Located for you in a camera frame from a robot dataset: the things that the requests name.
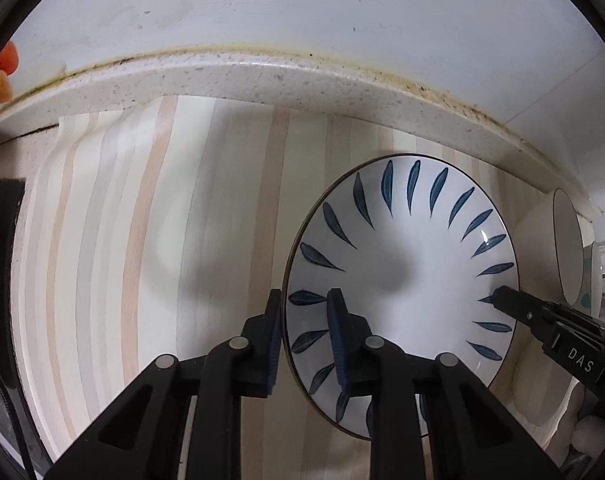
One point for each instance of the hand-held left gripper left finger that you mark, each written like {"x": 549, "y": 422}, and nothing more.
{"x": 275, "y": 345}

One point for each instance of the person's right hand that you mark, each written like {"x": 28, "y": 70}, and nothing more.
{"x": 584, "y": 435}

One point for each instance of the black appliance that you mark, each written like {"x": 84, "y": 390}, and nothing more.
{"x": 0, "y": 270}

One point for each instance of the red-orange plastic object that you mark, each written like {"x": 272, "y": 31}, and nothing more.
{"x": 7, "y": 57}

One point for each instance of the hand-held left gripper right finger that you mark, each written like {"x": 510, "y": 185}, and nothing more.
{"x": 336, "y": 345}

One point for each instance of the white plate with blue leaves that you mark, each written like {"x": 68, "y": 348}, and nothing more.
{"x": 422, "y": 260}

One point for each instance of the cream bowl with dark rim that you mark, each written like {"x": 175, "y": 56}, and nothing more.
{"x": 537, "y": 240}

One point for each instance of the striped mat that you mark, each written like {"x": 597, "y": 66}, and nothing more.
{"x": 147, "y": 240}

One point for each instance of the patterned bowl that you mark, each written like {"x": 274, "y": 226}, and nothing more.
{"x": 593, "y": 275}

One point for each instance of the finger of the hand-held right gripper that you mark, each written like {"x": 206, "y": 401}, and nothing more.
{"x": 517, "y": 305}

